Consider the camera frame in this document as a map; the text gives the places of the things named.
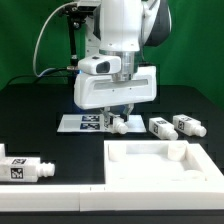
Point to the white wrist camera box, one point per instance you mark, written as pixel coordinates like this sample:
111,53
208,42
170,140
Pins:
100,64

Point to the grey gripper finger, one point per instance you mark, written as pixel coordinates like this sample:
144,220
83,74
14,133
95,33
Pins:
107,116
128,108

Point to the black camera stand pole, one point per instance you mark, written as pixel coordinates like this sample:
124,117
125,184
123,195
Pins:
74,23

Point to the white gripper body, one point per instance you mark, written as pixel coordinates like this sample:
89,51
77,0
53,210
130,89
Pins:
92,92

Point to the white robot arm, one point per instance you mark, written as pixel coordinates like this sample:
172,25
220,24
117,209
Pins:
115,77

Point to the white square tabletop part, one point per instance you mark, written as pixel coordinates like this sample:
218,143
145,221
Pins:
144,162

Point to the white left fence stub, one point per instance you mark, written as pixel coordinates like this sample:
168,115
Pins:
2,151

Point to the white front fence wall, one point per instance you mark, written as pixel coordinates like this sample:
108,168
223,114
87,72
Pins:
36,198

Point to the white marker sheet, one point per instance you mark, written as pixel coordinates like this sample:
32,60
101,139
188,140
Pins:
95,123

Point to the grey camera on stand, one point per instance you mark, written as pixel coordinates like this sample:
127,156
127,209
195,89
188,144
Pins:
88,5

